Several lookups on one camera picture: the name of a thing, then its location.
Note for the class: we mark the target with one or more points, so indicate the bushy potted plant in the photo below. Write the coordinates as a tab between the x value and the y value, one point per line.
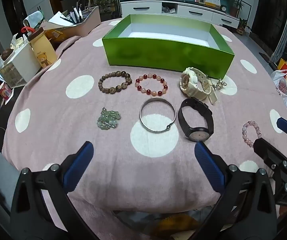
106	3

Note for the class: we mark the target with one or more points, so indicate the desk calendar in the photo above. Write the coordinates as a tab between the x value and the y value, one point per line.
212	2

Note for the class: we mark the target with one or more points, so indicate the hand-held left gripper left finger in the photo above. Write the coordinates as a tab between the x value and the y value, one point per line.
79	165

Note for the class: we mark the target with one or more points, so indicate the green cardboard box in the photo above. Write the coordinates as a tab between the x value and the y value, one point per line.
158	55

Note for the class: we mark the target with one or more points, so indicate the small round alarm clock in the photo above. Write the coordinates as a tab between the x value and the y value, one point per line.
223	8

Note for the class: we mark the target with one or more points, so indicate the black wristwatch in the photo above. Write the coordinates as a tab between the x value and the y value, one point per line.
198	135

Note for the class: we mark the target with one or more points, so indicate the tall potted plant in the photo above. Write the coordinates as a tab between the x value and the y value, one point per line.
236	5

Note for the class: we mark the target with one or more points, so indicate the white paper sheets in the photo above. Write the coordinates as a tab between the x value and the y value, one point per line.
58	20

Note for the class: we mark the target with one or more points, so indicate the yellow bear print bottle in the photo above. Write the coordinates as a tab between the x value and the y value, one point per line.
43	52

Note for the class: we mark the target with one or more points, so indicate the pink pen holder box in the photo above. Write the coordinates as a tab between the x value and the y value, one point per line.
91	20

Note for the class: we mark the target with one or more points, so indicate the brown round ornament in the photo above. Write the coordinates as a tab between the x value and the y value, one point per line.
7	54

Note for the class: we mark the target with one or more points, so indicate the cream wristwatch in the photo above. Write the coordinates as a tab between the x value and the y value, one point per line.
191	90

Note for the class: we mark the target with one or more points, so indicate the white storage box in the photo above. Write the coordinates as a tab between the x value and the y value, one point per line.
23	60

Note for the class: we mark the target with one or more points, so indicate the small potted plant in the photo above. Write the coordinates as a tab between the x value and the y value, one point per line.
243	25

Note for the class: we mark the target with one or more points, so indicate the white plastic bag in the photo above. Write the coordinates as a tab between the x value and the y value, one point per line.
282	85

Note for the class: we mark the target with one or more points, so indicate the silver bangle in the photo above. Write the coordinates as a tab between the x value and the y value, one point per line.
141	115

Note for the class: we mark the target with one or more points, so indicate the light green cloth bag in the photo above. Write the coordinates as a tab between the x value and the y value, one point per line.
34	20

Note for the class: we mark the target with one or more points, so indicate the pink polka dot blanket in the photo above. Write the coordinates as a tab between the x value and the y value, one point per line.
58	120

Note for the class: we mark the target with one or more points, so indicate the white TV cabinet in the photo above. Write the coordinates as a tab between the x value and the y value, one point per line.
143	8

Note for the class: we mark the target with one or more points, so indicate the small digital display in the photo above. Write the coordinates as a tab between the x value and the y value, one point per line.
200	0

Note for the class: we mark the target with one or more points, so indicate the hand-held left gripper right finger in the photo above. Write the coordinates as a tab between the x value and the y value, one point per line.
209	165

